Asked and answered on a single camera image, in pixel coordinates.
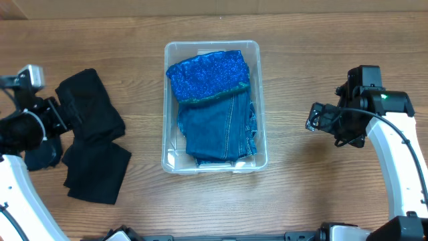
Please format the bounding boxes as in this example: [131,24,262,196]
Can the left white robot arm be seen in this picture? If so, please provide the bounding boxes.
[1,97,70,240]

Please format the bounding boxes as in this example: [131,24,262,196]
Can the blue denim jeans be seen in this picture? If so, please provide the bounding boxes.
[177,90,257,165]

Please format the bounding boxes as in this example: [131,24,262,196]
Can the square black cloth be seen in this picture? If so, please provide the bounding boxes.
[62,139,132,205]

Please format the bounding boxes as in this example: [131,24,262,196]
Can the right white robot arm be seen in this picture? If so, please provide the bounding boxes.
[306,65,427,240]

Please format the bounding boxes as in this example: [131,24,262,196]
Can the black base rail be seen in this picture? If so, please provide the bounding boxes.
[100,224,322,241]

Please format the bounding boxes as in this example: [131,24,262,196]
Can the long black folded cloth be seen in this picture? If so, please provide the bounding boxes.
[56,68,126,144]

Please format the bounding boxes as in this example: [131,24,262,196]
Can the sparkly blue cloth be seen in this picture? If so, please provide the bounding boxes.
[166,50,250,104]

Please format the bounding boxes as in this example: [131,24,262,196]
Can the clear plastic storage bin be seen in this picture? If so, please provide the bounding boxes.
[161,40,269,175]

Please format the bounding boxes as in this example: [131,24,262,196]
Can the small black folded cloth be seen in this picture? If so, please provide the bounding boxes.
[24,136,63,171]

